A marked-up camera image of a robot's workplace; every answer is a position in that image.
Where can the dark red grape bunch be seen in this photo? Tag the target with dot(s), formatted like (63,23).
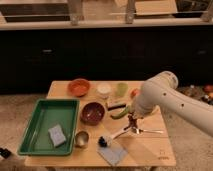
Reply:
(132,121)

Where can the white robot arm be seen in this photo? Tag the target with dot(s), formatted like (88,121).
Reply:
(161,90)

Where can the white cup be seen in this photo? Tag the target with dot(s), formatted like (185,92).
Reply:
(103,90)

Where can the green plastic cup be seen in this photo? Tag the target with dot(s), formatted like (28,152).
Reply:
(121,89)

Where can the small metal cup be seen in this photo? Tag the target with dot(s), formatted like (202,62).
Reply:
(81,139)

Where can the black and tan eraser block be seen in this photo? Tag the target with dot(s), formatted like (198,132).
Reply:
(115,105)

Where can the orange bowl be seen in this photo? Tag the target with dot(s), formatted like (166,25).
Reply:
(78,87)

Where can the red tomato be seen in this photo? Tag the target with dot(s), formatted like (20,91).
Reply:
(134,92)

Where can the green pepper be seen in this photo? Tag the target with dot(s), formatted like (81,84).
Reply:
(121,114)

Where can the dark red bowl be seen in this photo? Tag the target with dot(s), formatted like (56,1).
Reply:
(92,113)

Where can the wooden table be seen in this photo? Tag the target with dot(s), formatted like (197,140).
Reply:
(146,149)

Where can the metal fork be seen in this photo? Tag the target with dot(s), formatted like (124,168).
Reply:
(139,131)

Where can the blue grey cloth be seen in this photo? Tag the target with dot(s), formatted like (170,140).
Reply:
(112,155)

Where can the blue grey sponge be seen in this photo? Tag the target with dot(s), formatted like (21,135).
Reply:
(56,135)

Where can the green plastic tray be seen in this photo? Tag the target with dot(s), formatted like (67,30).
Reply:
(48,113)

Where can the bottles on floor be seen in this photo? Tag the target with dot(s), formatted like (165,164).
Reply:
(197,93)

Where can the black object on floor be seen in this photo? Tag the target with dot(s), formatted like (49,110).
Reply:
(5,153)

